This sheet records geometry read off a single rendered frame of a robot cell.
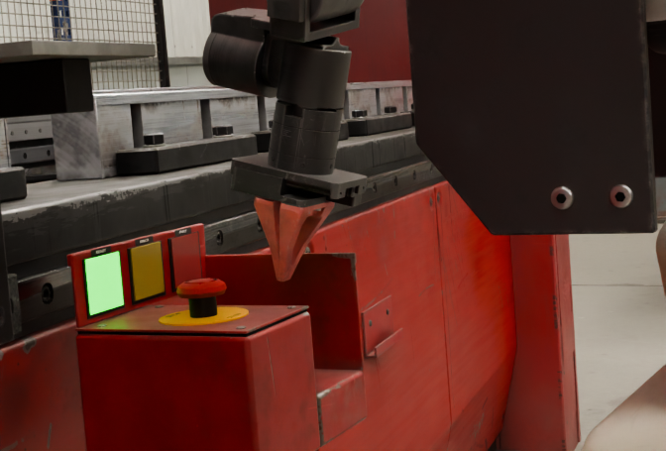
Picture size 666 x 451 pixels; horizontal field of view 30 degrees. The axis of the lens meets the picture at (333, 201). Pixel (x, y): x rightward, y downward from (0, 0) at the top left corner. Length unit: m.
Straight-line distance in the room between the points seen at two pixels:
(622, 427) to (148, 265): 0.62
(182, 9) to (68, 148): 7.34
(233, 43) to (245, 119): 0.75
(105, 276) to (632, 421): 0.58
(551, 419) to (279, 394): 2.18
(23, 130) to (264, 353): 0.88
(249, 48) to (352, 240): 0.84
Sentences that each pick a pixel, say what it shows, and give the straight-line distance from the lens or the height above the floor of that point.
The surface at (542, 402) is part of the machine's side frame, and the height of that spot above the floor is 0.17.
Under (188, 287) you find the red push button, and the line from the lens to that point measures 0.99.
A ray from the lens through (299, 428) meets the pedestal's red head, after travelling 1.00.
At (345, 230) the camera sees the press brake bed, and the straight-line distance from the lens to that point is 1.83.
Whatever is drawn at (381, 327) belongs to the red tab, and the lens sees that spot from 1.97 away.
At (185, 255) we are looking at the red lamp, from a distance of 1.13.
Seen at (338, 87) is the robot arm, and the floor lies 0.95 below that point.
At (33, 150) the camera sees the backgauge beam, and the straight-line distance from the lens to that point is 1.78.
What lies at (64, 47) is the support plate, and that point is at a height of 1.00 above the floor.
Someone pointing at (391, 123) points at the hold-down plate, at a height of 0.89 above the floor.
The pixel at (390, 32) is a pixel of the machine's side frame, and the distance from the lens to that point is 3.08.
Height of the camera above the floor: 0.95
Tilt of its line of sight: 5 degrees down
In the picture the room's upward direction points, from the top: 4 degrees counter-clockwise
